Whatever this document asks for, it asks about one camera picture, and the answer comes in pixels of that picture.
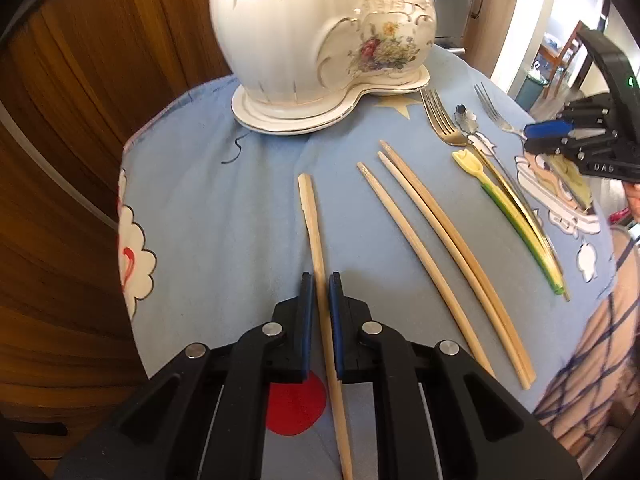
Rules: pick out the stainless steel oven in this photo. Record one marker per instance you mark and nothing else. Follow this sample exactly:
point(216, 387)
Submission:
point(455, 15)

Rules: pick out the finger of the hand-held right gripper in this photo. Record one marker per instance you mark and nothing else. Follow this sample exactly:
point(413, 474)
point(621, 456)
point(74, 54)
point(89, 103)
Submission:
point(565, 146)
point(545, 129)

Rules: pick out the yellow-green plastic spoon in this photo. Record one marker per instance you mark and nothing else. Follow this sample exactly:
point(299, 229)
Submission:
point(465, 160)

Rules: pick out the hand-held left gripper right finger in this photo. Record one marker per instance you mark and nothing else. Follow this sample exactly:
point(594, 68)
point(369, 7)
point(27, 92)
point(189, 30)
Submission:
point(336, 330)

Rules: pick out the silver metal fork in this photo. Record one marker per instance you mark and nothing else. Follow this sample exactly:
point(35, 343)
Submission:
point(492, 110)

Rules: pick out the silver metal spoon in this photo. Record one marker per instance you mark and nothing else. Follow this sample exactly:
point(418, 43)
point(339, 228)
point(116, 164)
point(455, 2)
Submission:
point(467, 120)

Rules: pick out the wooden chair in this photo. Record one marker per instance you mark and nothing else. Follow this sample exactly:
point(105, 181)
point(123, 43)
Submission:
point(570, 55)

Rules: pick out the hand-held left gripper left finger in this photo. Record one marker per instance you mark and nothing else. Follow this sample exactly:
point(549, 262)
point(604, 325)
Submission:
point(306, 330)

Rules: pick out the teal waste bin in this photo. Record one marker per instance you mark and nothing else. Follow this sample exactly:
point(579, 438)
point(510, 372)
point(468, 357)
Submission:
point(527, 91)

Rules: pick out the blue printed cloth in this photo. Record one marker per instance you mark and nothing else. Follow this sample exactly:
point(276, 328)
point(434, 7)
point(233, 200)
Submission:
point(225, 220)

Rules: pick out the pale wooden chopstick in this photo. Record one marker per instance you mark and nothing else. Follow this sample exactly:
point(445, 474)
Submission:
point(400, 220)
point(406, 191)
point(412, 180)
point(312, 220)

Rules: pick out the white floral ceramic utensil holder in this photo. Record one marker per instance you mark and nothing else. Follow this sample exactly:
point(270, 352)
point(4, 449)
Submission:
point(280, 35)

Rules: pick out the gold metal fork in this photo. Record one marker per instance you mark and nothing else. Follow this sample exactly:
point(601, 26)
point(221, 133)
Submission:
point(440, 120)

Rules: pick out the person's right forearm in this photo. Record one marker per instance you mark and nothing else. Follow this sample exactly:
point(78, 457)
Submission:
point(590, 360)

